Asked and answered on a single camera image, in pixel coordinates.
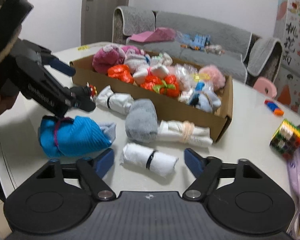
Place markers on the white roll beige band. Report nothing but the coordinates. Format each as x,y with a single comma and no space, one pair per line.
185,132

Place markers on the light blue cloth bundle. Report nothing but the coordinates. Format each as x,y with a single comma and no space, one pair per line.
204,97

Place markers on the white roll pink band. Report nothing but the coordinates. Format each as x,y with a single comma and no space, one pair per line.
158,70

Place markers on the wooden door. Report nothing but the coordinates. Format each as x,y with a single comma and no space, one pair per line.
97,20

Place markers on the brown cardboard box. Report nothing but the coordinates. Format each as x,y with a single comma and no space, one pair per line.
167,108

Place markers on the blue toy on sofa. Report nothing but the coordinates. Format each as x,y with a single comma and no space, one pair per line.
196,42

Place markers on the clear plastic bag bundle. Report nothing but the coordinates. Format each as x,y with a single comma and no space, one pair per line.
185,76

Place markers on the blue orange block toy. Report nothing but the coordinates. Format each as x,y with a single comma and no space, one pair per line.
276,110

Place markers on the white cloth bundle blue band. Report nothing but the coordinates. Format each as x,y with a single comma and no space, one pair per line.
136,61

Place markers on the small plush on sofa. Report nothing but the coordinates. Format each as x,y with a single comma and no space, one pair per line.
215,49

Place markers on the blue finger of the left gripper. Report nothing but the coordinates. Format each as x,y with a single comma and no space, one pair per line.
82,102
57,64

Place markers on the orange plastic bag bundle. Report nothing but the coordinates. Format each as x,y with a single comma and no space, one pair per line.
120,72

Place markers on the grey sock bundle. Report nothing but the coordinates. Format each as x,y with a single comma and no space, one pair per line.
141,123

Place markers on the multicolour block cube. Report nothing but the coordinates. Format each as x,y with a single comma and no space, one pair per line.
286,139

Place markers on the white roll black band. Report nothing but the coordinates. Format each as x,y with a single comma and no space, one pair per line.
148,158
118,102

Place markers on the grey sofa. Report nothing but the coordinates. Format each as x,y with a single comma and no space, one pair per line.
236,52

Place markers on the left hand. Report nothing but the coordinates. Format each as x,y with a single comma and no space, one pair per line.
8,95

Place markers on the blue knit sock bundle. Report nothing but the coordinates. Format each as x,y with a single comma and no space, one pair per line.
74,137

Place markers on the pink child chair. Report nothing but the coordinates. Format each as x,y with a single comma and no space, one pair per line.
266,87

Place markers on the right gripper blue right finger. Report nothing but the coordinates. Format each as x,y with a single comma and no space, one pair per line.
206,172

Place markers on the pink cushion on sofa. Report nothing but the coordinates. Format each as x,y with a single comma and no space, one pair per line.
160,34

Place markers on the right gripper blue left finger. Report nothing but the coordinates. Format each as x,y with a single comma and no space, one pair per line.
92,171

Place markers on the flower poster board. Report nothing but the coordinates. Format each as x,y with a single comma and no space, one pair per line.
287,29

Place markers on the yellow item on table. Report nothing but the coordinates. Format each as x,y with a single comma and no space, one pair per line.
84,47

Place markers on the magenta plush toy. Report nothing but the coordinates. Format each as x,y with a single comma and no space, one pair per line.
112,55

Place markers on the purple water bottle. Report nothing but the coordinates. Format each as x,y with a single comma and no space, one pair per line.
294,179

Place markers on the black haired doll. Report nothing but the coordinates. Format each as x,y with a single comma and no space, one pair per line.
87,90

